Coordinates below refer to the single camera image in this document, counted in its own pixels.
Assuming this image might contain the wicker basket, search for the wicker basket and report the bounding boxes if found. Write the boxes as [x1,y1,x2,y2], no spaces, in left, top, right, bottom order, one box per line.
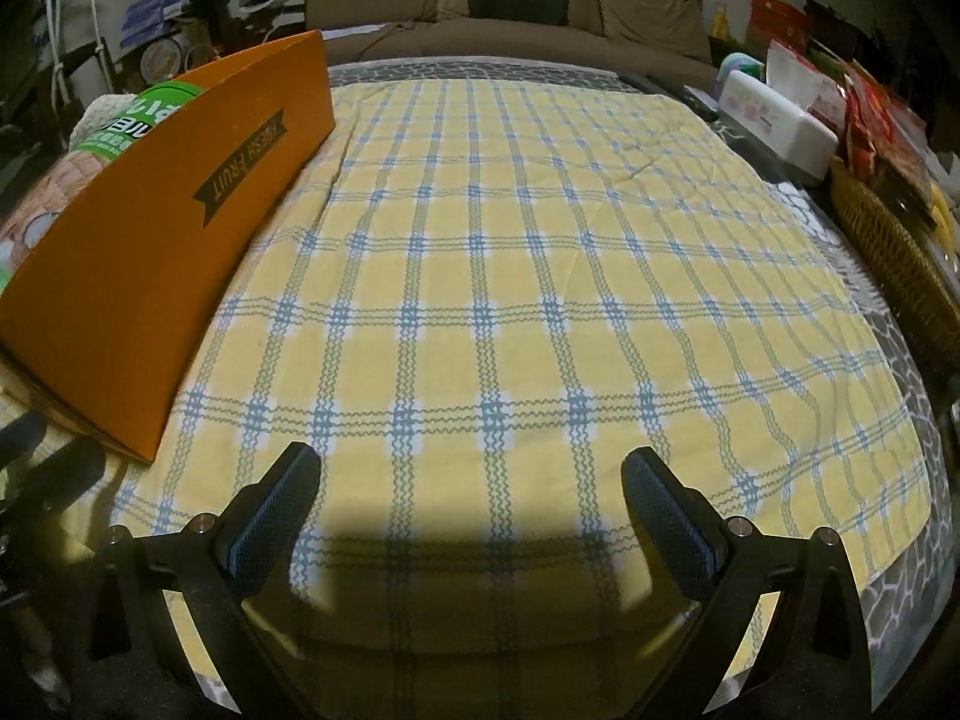
[830,158,960,380]

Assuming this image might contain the white metal rack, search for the white metal rack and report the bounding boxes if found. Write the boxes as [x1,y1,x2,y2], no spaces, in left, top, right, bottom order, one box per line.
[37,0,116,114]

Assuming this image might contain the green label snack bag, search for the green label snack bag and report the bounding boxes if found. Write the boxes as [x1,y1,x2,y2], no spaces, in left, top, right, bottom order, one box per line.
[2,80,203,288]

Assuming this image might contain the orange cardboard fruit box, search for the orange cardboard fruit box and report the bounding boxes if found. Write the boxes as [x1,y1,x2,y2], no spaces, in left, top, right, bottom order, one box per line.
[2,31,335,461]

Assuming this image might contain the yellow plaid cloth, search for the yellow plaid cloth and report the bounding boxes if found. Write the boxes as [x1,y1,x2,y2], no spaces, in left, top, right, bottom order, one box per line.
[67,78,936,714]

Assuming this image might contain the brown sofa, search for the brown sofa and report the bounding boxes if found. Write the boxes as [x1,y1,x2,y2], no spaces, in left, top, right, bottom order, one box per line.
[304,0,718,89]

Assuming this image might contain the white tissue box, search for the white tissue box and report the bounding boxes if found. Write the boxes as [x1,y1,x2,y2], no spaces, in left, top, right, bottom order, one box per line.
[719,70,838,182]

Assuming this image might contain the red packaged snacks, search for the red packaged snacks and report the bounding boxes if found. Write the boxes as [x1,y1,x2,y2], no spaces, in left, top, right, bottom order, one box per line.
[765,39,932,206]

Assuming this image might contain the white fluffy towel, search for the white fluffy towel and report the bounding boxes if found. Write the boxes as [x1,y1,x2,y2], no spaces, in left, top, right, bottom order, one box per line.
[68,93,135,151]

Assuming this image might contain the red cardboard box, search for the red cardboard box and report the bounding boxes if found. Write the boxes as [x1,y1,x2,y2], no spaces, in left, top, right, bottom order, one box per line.
[745,0,812,57]

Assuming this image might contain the purple green round container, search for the purple green round container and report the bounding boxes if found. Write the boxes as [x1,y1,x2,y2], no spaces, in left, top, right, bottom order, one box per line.
[716,52,765,86]

